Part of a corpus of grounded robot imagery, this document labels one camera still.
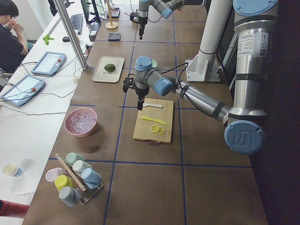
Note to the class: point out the teach pendant tablet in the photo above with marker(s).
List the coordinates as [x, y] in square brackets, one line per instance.
[49, 64]
[23, 91]

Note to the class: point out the light blue cup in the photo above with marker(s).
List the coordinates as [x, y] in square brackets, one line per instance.
[91, 178]

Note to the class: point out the mint green cup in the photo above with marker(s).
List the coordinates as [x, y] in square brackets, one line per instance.
[72, 157]

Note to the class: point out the green avocado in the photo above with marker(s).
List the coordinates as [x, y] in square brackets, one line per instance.
[110, 67]

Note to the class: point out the seated person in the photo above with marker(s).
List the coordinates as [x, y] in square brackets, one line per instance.
[13, 44]

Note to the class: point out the white wire cup rack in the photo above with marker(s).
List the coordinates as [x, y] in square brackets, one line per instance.
[89, 193]

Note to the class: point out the grey cup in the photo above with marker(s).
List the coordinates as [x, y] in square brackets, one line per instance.
[70, 196]

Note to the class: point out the near teach pendant tablet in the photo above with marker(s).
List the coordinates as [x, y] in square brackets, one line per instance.
[23, 91]

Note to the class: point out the pink bowl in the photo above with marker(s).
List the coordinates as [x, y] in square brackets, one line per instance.
[79, 110]

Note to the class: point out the aluminium frame post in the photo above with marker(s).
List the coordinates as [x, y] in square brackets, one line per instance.
[71, 33]

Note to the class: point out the light green bowl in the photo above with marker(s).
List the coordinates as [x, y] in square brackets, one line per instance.
[154, 63]

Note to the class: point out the wooden banana stand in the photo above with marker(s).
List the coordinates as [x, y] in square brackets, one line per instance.
[111, 25]

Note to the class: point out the far teach pendant tablet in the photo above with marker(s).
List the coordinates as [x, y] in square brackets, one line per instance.
[49, 64]

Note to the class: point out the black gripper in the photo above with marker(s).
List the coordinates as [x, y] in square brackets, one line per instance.
[141, 93]
[142, 21]

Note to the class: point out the white plastic spoon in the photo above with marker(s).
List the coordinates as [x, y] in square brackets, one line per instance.
[152, 105]

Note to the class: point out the red object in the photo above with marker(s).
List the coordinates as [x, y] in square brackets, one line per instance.
[13, 209]

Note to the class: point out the green clamp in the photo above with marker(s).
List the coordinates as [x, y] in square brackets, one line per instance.
[47, 38]

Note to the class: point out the white cup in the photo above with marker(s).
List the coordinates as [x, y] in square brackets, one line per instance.
[79, 166]

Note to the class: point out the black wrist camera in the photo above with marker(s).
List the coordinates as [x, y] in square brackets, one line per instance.
[129, 83]

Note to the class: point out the grey folded cloth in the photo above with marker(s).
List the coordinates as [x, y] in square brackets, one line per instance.
[114, 36]

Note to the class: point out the yellow plastic knife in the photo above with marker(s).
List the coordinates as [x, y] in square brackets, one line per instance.
[154, 120]

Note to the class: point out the wooden rack rod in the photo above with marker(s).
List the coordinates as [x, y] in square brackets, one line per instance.
[70, 172]

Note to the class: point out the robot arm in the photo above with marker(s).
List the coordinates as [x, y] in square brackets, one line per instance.
[254, 23]
[165, 9]

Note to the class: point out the black computer mouse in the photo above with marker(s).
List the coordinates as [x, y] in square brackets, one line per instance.
[66, 39]

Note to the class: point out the black keyboard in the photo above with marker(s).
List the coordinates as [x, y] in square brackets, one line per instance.
[77, 22]

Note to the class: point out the computer monitor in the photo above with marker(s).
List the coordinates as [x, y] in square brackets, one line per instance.
[90, 17]

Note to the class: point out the pink cup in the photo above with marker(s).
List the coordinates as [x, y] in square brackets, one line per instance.
[52, 174]

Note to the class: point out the paper cup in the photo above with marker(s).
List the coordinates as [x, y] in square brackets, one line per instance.
[12, 170]

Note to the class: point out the yellow cup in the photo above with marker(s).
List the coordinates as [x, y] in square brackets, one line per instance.
[63, 181]

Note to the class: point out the clear ice cubes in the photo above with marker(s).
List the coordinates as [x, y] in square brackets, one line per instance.
[82, 122]

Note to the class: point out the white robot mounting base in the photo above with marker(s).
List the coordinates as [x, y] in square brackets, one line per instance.
[204, 67]

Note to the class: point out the white rabbit tray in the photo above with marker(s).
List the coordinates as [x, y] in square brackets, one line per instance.
[100, 75]

